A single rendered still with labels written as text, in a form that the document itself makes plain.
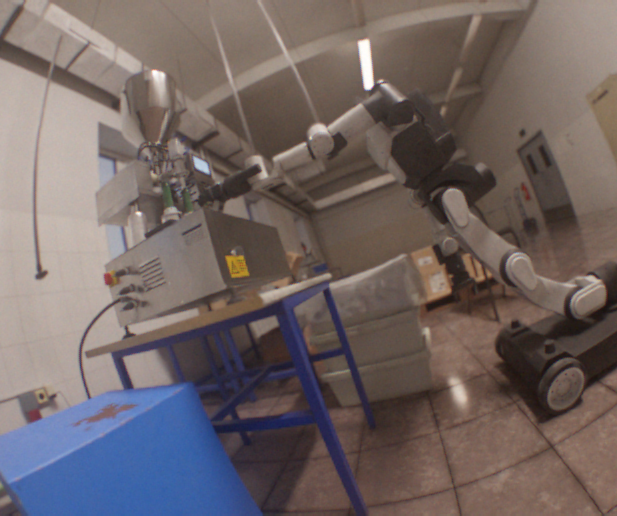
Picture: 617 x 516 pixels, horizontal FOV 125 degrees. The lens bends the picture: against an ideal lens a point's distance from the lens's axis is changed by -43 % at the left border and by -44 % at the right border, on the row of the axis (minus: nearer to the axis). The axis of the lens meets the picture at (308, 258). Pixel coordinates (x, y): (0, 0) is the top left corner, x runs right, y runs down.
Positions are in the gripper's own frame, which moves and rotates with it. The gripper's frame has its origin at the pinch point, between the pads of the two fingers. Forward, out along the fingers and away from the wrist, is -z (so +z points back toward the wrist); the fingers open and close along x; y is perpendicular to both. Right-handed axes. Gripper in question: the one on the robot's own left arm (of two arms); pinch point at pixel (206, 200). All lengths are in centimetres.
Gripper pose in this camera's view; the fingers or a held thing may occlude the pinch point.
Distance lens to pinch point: 112.7
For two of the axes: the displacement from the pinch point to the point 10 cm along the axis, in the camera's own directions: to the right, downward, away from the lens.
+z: 9.1, -3.4, -2.3
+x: -2.5, 0.0, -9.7
